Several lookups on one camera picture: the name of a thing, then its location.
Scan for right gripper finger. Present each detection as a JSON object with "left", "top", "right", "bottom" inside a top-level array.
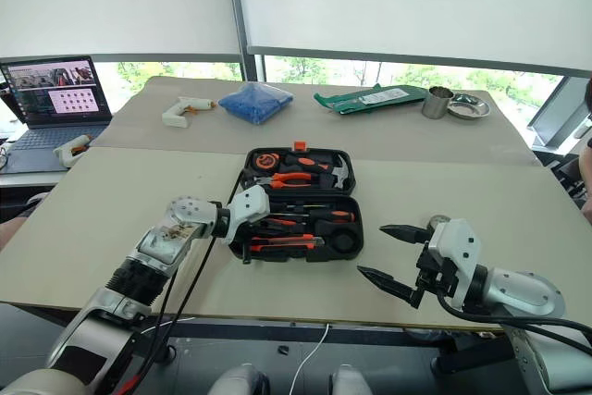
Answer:
[
  {"left": 356, "top": 265, "right": 425, "bottom": 311},
  {"left": 378, "top": 224, "right": 432, "bottom": 246}
]

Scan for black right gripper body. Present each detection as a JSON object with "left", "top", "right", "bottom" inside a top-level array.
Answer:
[{"left": 414, "top": 239, "right": 460, "bottom": 298}]

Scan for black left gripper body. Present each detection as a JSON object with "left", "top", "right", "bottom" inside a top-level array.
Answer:
[{"left": 229, "top": 227, "right": 263, "bottom": 265}]

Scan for orange black utility knife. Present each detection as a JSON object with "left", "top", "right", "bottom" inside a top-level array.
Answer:
[{"left": 249, "top": 234, "right": 326, "bottom": 252}]

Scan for short shaft screwdriver black orange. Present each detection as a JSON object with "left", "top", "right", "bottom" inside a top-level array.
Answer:
[{"left": 258, "top": 219, "right": 310, "bottom": 235}]

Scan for orange voltage tester pen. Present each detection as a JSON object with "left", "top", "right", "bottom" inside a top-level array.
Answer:
[{"left": 269, "top": 202, "right": 325, "bottom": 211}]

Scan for long shaft screwdriver black orange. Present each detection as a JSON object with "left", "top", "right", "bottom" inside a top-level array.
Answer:
[{"left": 268, "top": 208, "right": 357, "bottom": 226}]

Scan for black tool case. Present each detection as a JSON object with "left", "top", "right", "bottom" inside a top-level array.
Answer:
[{"left": 228, "top": 140, "right": 365, "bottom": 265}]

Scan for orange black tape measure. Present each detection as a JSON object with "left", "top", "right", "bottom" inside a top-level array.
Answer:
[{"left": 253, "top": 153, "right": 281, "bottom": 172}]

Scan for grey rounded shape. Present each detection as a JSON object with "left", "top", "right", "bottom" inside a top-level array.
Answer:
[
  {"left": 328, "top": 363, "right": 372, "bottom": 395},
  {"left": 207, "top": 364, "right": 271, "bottom": 395}
]

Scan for claw hammer orange black grip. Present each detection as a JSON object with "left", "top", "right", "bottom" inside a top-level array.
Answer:
[{"left": 282, "top": 152, "right": 354, "bottom": 191}]

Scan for stainless steel cup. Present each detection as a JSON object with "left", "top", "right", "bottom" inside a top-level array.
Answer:
[{"left": 421, "top": 86, "right": 455, "bottom": 122}]

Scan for stainless steel bowl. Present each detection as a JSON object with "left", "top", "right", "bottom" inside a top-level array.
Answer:
[{"left": 447, "top": 93, "right": 490, "bottom": 121}]

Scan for green package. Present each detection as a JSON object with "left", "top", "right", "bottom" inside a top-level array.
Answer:
[{"left": 314, "top": 83, "right": 429, "bottom": 117}]

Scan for blue mesh bag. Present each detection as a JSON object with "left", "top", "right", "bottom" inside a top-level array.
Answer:
[{"left": 217, "top": 81, "right": 295, "bottom": 127}]

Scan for white hot glue gun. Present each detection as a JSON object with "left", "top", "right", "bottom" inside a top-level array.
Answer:
[
  {"left": 53, "top": 134, "right": 93, "bottom": 169},
  {"left": 161, "top": 96, "right": 217, "bottom": 130}
]

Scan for black office chair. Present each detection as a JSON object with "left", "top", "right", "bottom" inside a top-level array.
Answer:
[{"left": 531, "top": 143, "right": 592, "bottom": 211}]

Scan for grey window mullion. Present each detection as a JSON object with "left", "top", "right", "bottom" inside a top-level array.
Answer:
[{"left": 225, "top": 0, "right": 268, "bottom": 84}]

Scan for white roller blind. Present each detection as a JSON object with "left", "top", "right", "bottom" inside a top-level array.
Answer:
[
  {"left": 0, "top": 0, "right": 249, "bottom": 64},
  {"left": 233, "top": 0, "right": 592, "bottom": 80}
]

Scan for open laptop computer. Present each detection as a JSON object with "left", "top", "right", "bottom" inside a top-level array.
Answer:
[{"left": 0, "top": 56, "right": 114, "bottom": 175}]

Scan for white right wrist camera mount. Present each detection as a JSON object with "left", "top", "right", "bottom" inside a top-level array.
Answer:
[{"left": 427, "top": 217, "right": 483, "bottom": 312}]

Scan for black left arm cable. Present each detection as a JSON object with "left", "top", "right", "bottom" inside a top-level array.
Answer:
[{"left": 117, "top": 171, "right": 247, "bottom": 395}]

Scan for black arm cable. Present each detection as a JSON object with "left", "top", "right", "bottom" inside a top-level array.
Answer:
[
  {"left": 437, "top": 291, "right": 592, "bottom": 355},
  {"left": 117, "top": 171, "right": 247, "bottom": 395}
]

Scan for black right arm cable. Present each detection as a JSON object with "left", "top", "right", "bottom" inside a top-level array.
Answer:
[{"left": 437, "top": 291, "right": 592, "bottom": 355}]

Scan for orange handled combination pliers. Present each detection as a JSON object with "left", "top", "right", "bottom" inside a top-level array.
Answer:
[{"left": 243, "top": 171, "right": 313, "bottom": 191}]

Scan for white cable under table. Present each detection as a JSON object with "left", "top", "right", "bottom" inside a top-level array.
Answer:
[{"left": 289, "top": 322, "right": 332, "bottom": 395}]

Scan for grey slanted window post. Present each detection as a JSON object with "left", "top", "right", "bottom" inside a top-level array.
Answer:
[{"left": 526, "top": 75, "right": 592, "bottom": 150}]

